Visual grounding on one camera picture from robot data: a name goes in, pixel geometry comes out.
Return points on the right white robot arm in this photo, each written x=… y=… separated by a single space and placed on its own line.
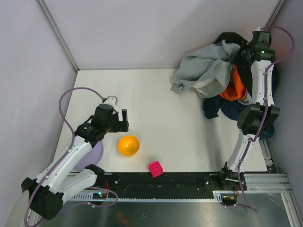
x=261 y=93

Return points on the grey cloth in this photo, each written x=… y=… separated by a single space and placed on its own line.
x=207 y=70

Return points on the grey slotted cable duct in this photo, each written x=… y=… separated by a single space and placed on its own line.
x=96 y=196

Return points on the left aluminium corner post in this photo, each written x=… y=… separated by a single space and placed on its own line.
x=57 y=34

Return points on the yellow plastic bowl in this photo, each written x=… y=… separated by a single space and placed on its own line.
x=129 y=145

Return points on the aluminium corner post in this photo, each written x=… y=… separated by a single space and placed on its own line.
x=57 y=34
x=278 y=9

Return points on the pink cube block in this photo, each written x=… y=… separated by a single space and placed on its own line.
x=155 y=169

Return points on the dark blue cloth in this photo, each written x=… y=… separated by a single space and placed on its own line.
x=220 y=108

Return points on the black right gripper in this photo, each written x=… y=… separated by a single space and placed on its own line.
x=236 y=56

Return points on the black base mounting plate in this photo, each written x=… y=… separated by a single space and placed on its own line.
x=179 y=185

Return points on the black cloth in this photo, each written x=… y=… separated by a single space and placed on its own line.
x=243 y=71

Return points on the aluminium frame rail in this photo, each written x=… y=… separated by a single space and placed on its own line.
x=272 y=189

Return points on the purple plastic plate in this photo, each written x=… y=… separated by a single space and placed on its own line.
x=92 y=157

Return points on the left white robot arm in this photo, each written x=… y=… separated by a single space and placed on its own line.
x=48 y=191

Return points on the right aluminium corner post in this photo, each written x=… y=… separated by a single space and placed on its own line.
x=278 y=9

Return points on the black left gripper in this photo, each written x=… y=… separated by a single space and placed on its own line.
x=120 y=125

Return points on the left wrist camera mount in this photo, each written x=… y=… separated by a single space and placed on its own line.
x=112 y=101

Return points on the orange cloth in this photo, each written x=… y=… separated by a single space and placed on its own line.
x=236 y=90

